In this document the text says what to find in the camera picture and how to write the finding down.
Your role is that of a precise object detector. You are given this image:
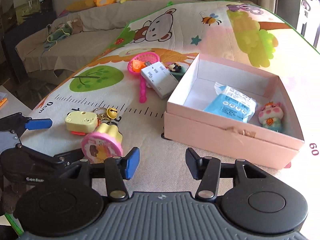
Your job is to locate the beige sofa cover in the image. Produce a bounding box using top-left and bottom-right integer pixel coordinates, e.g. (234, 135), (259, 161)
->
(15, 0), (190, 78)

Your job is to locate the pink lid yellow cup toy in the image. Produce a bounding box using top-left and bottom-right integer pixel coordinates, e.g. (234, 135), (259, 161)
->
(81, 122), (123, 164)

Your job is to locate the gold bell keychain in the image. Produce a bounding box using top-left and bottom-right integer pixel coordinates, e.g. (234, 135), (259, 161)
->
(93, 107), (121, 125)

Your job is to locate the white grey rectangular box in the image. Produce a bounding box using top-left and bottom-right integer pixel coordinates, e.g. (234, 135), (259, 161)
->
(141, 61), (178, 99)

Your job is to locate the black haired doll figurine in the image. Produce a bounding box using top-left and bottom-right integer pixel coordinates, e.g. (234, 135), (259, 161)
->
(167, 63), (185, 74)

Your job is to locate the pink toy net scoop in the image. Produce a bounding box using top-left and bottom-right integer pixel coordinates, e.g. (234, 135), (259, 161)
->
(127, 51), (159, 103)

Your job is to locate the yellow cat face toy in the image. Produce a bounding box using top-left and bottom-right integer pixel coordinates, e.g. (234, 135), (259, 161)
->
(65, 111), (98, 135)

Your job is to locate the pink cardboard box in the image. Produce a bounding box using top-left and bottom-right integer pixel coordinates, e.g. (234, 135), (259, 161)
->
(164, 54), (304, 170)

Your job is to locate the blue face mask packet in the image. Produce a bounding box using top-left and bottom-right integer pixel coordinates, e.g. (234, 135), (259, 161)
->
(204, 82), (257, 123)

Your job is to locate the yellow banana plush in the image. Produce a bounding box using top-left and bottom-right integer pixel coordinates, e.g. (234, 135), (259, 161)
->
(66, 0), (96, 12)

